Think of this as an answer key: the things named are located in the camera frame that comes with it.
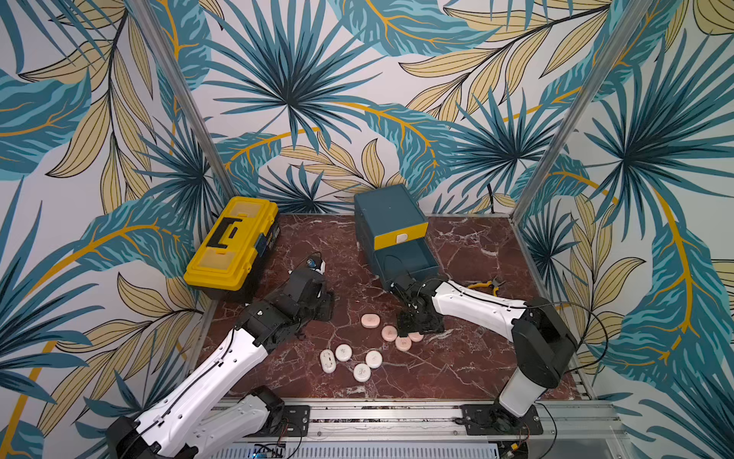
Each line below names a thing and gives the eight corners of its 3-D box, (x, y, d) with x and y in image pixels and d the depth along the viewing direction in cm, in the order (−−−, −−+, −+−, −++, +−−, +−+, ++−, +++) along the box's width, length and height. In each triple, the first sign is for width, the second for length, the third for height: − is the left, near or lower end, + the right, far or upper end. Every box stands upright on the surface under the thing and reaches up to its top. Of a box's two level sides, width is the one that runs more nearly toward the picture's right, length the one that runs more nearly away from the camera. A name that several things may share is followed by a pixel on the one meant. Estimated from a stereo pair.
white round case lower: (353, 381, 81) (352, 380, 80) (353, 365, 84) (353, 363, 83) (371, 382, 82) (371, 380, 80) (371, 365, 84) (371, 363, 83)
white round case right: (365, 368, 84) (365, 366, 82) (365, 352, 87) (365, 349, 85) (382, 368, 84) (383, 366, 82) (382, 352, 87) (382, 349, 85)
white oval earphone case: (319, 373, 82) (318, 371, 81) (321, 351, 86) (321, 349, 84) (335, 373, 82) (334, 371, 81) (337, 351, 86) (336, 349, 84)
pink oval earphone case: (360, 328, 92) (360, 325, 90) (360, 316, 94) (360, 313, 92) (379, 328, 92) (380, 325, 90) (379, 316, 94) (379, 314, 92)
